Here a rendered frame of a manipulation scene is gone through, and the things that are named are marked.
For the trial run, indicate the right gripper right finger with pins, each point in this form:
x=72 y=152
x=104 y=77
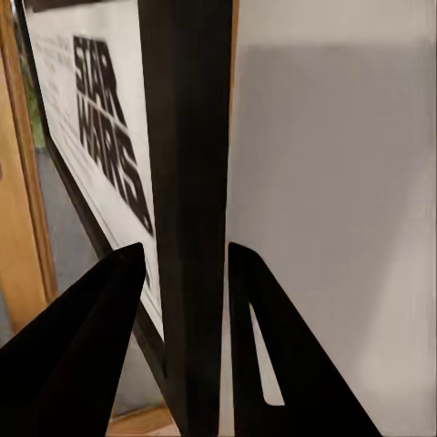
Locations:
x=318 y=401

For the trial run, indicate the door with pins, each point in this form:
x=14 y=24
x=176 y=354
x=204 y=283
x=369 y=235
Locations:
x=44 y=248

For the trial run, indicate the poster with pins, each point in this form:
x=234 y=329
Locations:
x=133 y=97

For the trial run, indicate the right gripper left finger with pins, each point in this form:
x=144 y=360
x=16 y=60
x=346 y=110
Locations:
x=59 y=375

